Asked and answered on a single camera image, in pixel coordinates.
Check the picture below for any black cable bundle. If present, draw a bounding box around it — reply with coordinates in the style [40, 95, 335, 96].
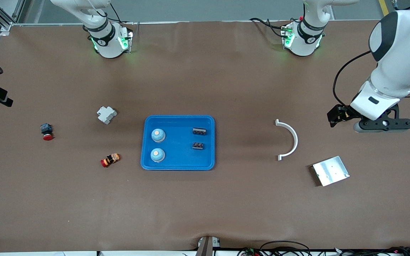
[333, 246, 410, 256]

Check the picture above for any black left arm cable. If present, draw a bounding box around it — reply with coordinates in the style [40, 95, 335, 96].
[332, 50, 373, 107]

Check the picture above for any white curved bracket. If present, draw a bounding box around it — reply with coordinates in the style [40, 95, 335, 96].
[275, 119, 299, 161]

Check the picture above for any grey metal mount bracket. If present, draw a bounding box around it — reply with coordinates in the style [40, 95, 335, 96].
[196, 236, 222, 256]

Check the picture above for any black left base cable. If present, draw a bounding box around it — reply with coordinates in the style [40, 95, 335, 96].
[249, 18, 286, 38]

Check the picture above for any black base cable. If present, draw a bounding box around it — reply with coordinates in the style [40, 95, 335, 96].
[249, 18, 286, 38]
[110, 3, 123, 23]

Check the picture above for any white circuit breaker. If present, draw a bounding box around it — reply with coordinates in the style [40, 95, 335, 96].
[96, 106, 117, 125]

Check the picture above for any black right base cable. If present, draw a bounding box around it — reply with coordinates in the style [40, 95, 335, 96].
[110, 3, 123, 23]

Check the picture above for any silver metal plate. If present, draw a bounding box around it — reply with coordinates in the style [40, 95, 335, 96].
[312, 156, 350, 187]

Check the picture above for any red yellow emergency stop button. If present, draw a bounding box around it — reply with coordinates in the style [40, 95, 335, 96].
[100, 153, 121, 168]

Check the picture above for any blue service bell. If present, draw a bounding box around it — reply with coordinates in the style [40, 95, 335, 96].
[151, 128, 166, 143]
[150, 148, 165, 163]

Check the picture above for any blue plastic tray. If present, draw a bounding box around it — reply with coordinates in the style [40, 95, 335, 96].
[141, 115, 215, 171]

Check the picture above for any red mushroom button black base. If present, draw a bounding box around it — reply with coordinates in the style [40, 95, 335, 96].
[40, 123, 54, 141]

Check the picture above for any black cable loop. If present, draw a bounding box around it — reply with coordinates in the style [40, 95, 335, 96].
[259, 241, 311, 256]

